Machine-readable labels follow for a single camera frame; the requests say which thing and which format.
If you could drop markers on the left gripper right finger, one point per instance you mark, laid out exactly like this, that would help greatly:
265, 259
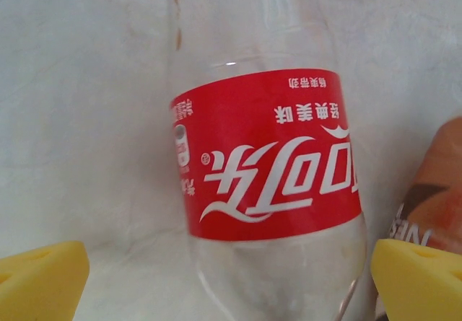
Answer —
422, 285

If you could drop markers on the brown Nestea label bottle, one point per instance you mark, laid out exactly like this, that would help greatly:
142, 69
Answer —
436, 191

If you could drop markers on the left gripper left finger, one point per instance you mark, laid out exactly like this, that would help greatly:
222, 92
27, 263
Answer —
36, 288

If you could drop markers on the red Coca-Cola label bottle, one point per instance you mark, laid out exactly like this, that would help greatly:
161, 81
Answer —
270, 162

